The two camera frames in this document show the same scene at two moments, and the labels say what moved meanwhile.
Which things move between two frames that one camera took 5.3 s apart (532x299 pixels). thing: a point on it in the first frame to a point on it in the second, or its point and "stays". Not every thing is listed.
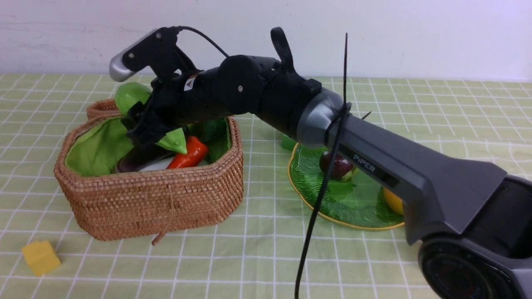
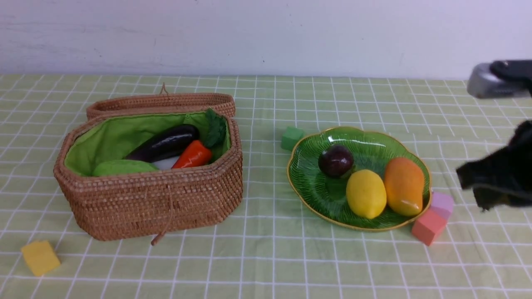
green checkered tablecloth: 260,252 stays
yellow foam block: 41,257 stays
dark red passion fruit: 341,165 stays
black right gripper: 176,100 to 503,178
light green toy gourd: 129,94 to 120,167
